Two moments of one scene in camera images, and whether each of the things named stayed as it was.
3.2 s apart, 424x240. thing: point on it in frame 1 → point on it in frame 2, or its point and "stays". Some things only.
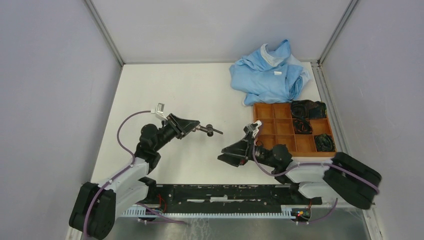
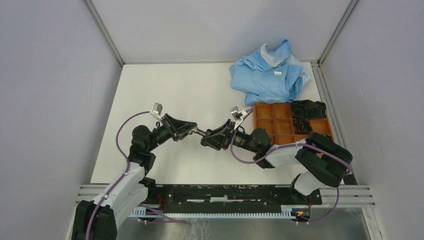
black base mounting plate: x=232 y=195 stays
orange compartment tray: x=275 y=127 stays
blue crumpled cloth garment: x=268 y=76 stays
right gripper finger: x=238 y=149 → x=221 y=132
